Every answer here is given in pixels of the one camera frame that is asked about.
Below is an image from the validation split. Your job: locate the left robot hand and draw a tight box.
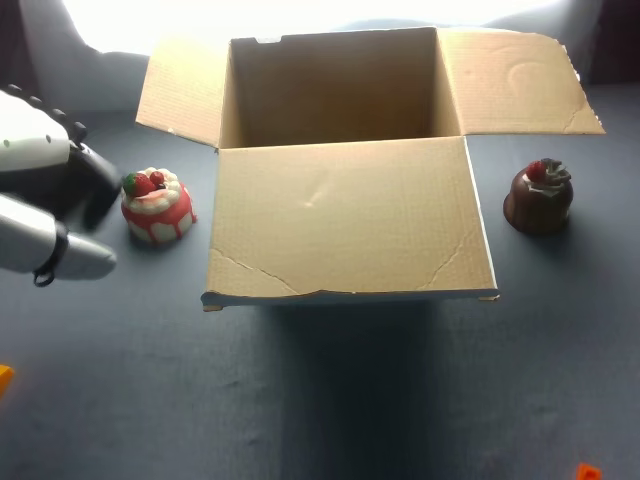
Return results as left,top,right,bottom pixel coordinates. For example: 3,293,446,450
0,83,124,289

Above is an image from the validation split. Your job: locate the pink strawberry cake toy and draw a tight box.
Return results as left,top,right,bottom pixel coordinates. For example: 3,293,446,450
119,166,198,246

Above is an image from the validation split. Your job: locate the cardboard box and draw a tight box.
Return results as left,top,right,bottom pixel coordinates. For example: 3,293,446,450
134,25,607,314

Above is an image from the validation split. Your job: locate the chocolate cake toy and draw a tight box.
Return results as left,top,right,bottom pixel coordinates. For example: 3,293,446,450
502,157,574,235

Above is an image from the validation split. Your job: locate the grey table cloth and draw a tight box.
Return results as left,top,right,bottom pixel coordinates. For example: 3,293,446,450
0,82,640,480

